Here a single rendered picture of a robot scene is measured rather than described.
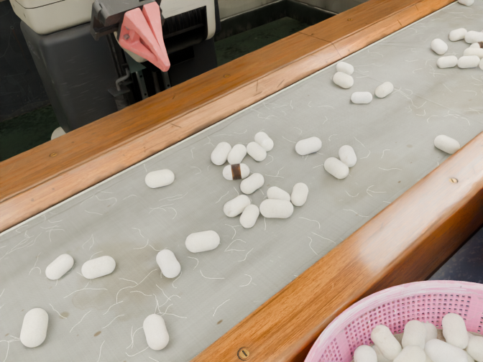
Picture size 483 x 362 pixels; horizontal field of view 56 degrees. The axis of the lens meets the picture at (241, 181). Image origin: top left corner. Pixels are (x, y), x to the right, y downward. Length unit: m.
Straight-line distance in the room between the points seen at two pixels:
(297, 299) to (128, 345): 0.16
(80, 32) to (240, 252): 1.01
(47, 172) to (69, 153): 0.04
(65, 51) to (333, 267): 1.09
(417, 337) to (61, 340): 0.32
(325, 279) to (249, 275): 0.08
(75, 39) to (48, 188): 0.82
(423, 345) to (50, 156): 0.50
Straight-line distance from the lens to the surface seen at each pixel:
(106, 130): 0.69
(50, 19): 1.36
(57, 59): 1.39
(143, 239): 0.53
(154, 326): 0.43
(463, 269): 0.58
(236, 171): 0.57
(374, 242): 0.47
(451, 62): 0.85
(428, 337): 0.45
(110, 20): 0.61
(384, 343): 0.43
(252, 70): 0.78
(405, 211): 0.50
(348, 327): 0.41
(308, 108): 0.71
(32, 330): 0.46
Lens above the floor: 1.10
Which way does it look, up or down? 39 degrees down
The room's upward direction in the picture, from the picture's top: 7 degrees counter-clockwise
